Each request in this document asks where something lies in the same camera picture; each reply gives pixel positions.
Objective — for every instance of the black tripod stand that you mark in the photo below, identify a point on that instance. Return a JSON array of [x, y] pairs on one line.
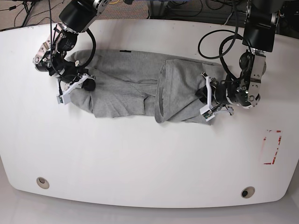
[[28, 6]]

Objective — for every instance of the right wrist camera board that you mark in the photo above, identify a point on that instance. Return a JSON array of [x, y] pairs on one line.
[[60, 100]]

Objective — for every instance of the red tape rectangle marking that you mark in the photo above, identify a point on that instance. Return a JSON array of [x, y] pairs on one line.
[[270, 146]]

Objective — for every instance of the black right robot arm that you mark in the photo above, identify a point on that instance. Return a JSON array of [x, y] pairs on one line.
[[75, 18]]

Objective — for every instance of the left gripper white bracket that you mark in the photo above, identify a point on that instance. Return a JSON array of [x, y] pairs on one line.
[[213, 96]]

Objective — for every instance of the grey t-shirt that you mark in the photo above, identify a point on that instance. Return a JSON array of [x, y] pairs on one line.
[[145, 83]]

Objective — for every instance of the table cable grommet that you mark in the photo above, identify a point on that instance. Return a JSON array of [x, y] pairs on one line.
[[248, 192], [42, 183]]

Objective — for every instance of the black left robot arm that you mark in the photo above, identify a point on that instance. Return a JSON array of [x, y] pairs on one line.
[[259, 33]]

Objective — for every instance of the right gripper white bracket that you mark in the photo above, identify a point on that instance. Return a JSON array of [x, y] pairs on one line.
[[87, 82]]

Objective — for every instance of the left table cable grommet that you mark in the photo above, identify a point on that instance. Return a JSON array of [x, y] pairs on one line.
[[42, 183]]

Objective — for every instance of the right table cable grommet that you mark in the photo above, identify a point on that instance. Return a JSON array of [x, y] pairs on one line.
[[248, 192]]

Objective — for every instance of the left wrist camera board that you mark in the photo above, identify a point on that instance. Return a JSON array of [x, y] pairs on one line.
[[208, 115]]

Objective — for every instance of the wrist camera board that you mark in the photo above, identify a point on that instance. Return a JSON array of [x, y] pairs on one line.
[[208, 115], [60, 100]]

